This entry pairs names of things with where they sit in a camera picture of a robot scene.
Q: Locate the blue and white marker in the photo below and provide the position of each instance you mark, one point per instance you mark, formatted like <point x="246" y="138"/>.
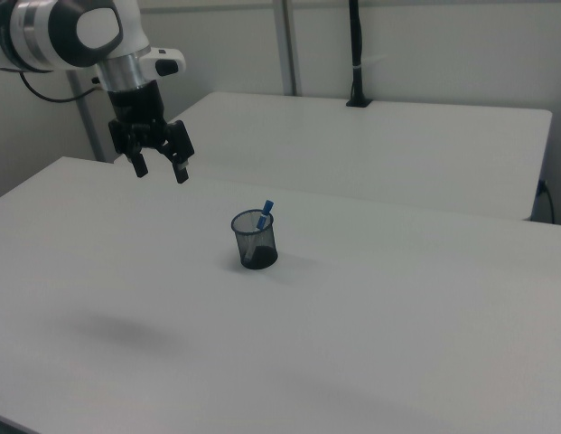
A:
<point x="267" y="208"/>

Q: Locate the black camera pole with clamp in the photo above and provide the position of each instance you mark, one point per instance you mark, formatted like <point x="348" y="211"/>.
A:
<point x="356" y="45"/>

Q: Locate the black mesh pen cup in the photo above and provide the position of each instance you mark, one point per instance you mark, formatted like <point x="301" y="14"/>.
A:
<point x="262" y="257"/>

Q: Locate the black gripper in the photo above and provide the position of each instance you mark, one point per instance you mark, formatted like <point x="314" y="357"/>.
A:
<point x="135" y="108"/>

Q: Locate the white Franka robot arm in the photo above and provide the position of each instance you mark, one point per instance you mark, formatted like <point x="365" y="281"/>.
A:
<point x="104" y="27"/>

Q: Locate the aluminium wall post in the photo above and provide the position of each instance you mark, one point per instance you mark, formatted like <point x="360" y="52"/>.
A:
<point x="289" y="45"/>

